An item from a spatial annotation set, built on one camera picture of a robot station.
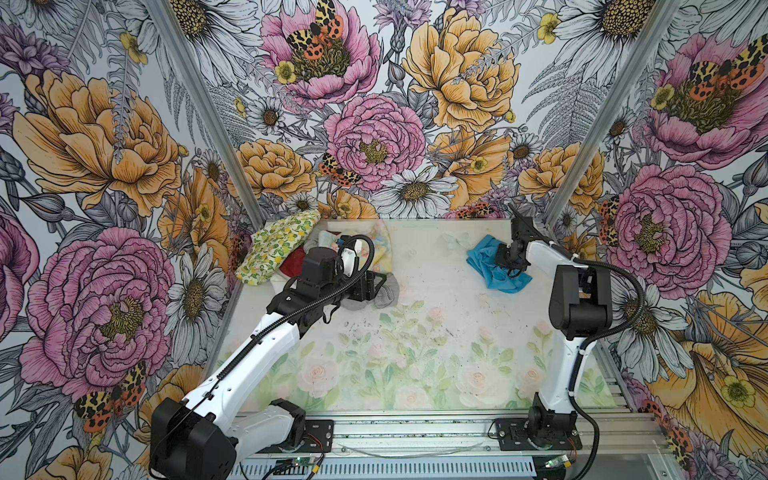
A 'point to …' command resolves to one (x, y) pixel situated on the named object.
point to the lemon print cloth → (273, 245)
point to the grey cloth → (387, 295)
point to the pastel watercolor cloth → (374, 228)
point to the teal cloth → (483, 256)
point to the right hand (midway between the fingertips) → (502, 266)
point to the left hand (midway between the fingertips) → (373, 285)
